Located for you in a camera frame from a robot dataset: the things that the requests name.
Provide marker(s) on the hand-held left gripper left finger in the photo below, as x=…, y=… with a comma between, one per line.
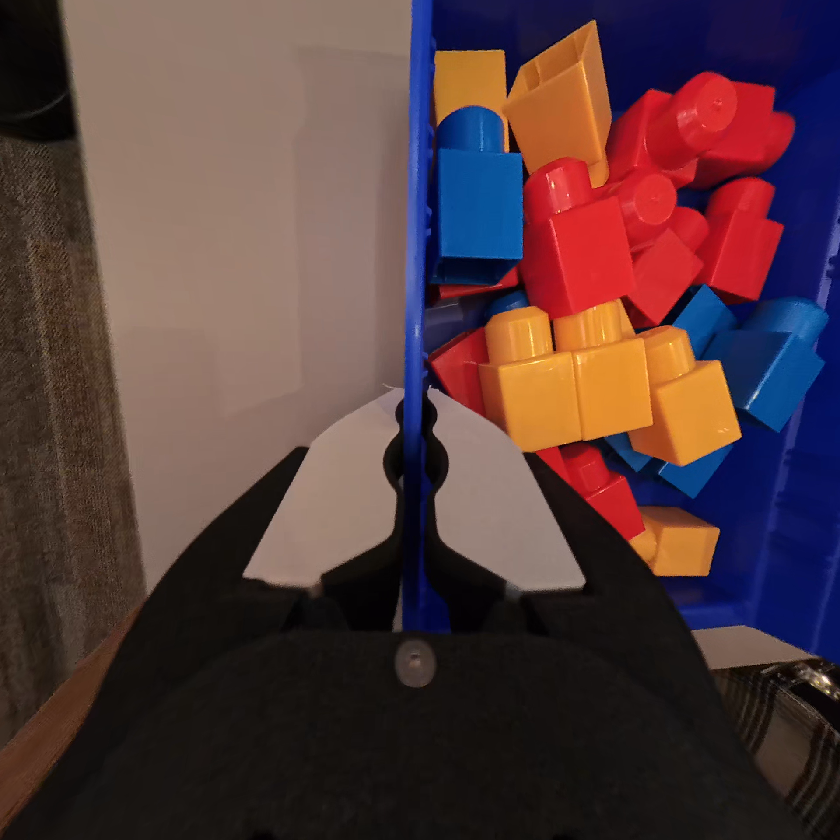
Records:
x=315, y=512

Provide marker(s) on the pile of mixed mega blocks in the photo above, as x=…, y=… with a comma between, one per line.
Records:
x=577, y=262

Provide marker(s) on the blue plastic bin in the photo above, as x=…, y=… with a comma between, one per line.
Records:
x=774, y=525

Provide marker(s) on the wooden post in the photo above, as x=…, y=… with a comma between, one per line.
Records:
x=52, y=722

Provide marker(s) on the person's torso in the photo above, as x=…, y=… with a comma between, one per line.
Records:
x=787, y=754

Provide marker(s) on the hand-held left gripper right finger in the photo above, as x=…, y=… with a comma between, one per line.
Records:
x=505, y=518

